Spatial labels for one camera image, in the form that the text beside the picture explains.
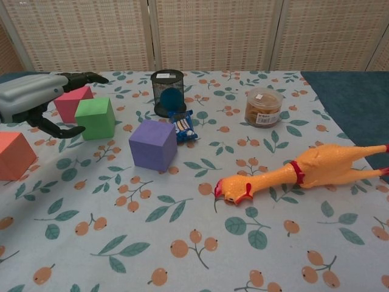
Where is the purple foam cube block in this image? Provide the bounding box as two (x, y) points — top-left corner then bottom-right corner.
(128, 119), (179, 171)

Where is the brown bamboo screen panel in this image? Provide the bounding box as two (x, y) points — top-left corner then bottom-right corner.
(0, 23), (27, 75)

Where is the clear jar of rubber bands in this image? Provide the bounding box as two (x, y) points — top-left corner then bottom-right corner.
(244, 87), (283, 129)

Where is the floral print tablecloth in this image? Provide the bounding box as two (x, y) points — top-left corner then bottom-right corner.
(0, 70), (389, 292)

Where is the pink foam cube block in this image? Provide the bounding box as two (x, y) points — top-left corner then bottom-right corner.
(53, 86), (94, 124)

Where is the orange foam cube block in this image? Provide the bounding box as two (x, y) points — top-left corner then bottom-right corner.
(0, 131), (38, 182)

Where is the black mesh pen holder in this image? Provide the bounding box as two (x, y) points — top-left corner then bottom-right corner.
(150, 69), (188, 118)

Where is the blue cookie snack packet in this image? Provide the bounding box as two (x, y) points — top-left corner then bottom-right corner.
(168, 109), (200, 144)

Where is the yellow rubber chicken toy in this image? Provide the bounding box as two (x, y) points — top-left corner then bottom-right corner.
(214, 143), (389, 206)

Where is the green foam cube block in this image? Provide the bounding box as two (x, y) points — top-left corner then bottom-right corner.
(74, 97), (116, 141)

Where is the beige bamboo screen panel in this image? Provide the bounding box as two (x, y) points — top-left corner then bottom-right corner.
(0, 0), (154, 73)
(363, 36), (389, 72)
(148, 0), (286, 72)
(272, 0), (389, 72)

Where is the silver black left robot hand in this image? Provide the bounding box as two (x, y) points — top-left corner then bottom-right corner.
(0, 71), (109, 140)

